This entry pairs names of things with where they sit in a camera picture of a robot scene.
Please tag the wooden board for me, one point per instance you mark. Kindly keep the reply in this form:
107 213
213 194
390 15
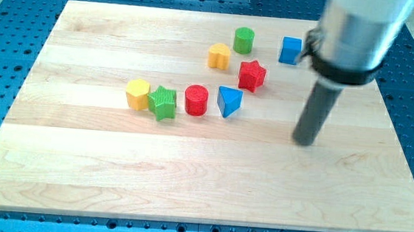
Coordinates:
71 145

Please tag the blue cube block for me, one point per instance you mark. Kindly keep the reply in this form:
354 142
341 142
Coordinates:
291 48

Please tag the green star block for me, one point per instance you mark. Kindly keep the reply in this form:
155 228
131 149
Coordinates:
162 102

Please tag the green cylinder block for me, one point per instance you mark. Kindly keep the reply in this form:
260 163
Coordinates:
243 40

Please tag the yellow heart block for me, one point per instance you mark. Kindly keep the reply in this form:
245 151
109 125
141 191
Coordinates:
219 56

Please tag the grey pusher rod tool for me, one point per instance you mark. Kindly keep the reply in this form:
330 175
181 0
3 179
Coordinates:
320 102

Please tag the silver robot arm cylinder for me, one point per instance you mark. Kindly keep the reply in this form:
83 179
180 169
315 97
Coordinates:
356 34

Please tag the red star block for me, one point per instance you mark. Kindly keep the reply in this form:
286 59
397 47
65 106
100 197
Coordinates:
251 75

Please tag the red cylinder block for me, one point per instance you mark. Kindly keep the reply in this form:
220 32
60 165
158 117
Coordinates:
196 100

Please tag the yellow hexagon block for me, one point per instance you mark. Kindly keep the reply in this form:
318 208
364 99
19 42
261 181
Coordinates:
137 92

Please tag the blue triangle block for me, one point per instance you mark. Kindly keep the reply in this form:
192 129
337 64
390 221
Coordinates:
229 100

